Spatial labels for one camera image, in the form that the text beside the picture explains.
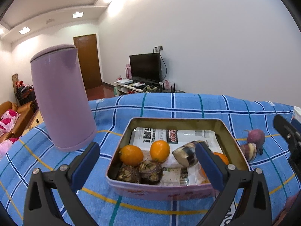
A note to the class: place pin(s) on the ceiling air vent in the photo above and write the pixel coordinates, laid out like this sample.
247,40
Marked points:
50,20

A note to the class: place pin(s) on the black television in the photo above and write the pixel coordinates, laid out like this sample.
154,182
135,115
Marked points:
145,67

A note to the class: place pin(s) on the rectangular ceiling light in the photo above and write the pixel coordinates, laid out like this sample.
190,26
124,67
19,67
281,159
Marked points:
77,14
24,30

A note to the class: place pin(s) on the white television stand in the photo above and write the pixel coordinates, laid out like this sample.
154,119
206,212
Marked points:
131,87

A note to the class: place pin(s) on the blue plaid blanket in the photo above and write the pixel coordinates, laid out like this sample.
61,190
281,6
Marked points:
35,160

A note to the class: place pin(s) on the brown leather sofa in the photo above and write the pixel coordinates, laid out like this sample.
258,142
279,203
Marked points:
25,113

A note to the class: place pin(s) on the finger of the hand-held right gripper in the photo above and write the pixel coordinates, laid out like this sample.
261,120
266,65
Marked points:
285,129

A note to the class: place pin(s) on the newspaper sheet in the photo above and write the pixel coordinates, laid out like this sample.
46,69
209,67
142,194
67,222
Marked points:
188,135

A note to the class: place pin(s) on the white mug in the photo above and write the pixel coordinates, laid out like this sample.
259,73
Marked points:
297,113

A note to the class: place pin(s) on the purple radish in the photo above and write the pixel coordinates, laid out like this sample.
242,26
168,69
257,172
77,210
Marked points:
256,136

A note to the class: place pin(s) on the pink patterned cushion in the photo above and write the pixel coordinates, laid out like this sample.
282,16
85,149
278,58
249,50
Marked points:
7,147
9,120

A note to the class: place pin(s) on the small cut radish piece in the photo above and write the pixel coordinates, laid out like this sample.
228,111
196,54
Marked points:
249,151

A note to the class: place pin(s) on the purple kettle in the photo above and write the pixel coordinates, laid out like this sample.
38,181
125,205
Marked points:
63,98

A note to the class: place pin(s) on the large orange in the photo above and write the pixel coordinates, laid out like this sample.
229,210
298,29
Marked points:
222,157

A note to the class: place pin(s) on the clothes rack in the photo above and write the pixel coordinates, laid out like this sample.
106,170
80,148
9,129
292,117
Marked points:
23,91

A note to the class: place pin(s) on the brown wooden door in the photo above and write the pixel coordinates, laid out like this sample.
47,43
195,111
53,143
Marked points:
88,61

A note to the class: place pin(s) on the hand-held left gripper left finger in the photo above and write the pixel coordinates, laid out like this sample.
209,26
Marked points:
85,162

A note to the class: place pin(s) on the pink tin box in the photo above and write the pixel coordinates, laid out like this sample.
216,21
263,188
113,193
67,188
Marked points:
152,191

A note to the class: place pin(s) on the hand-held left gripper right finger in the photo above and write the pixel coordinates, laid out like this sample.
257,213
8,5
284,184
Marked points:
209,164

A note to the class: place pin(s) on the small orange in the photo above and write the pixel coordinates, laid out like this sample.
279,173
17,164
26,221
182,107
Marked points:
160,150
131,155

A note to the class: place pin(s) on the wall socket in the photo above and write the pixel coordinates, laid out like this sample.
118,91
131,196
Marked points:
158,49

